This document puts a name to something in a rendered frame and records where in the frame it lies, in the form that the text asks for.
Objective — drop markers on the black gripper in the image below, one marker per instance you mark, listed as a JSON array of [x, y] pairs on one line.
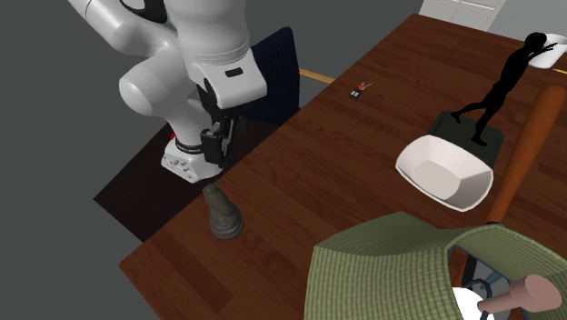
[[206, 102]]

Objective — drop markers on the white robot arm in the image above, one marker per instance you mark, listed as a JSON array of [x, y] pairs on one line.
[[150, 88]]

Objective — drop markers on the grey stone figure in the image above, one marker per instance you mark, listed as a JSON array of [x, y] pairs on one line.
[[223, 215]]

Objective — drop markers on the dark robot stand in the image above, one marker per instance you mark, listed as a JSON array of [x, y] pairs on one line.
[[146, 195]]

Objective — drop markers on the dark blue chair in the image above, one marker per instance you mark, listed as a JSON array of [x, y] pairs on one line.
[[277, 75]]

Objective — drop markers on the brown wooden table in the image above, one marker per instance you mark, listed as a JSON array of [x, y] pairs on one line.
[[319, 159]]

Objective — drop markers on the small black orange remote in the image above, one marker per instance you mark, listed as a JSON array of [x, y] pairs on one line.
[[355, 93]]

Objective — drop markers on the green ribbed fabric cover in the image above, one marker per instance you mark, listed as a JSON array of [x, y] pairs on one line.
[[376, 270]]

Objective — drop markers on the white angular bowl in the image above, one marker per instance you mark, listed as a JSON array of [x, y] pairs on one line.
[[436, 175]]

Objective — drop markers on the white cabinet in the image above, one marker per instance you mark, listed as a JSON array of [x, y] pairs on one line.
[[460, 12]]

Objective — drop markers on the black human figure on base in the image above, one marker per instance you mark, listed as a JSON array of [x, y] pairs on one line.
[[503, 86]]

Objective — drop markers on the white round object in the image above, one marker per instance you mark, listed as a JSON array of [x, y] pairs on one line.
[[464, 305]]

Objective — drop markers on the brown wooden bat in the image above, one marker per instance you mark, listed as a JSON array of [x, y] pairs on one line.
[[529, 142]]

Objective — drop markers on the pink wooden peg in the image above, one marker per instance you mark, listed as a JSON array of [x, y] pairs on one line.
[[529, 294]]

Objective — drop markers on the white cup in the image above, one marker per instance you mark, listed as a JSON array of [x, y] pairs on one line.
[[551, 55]]

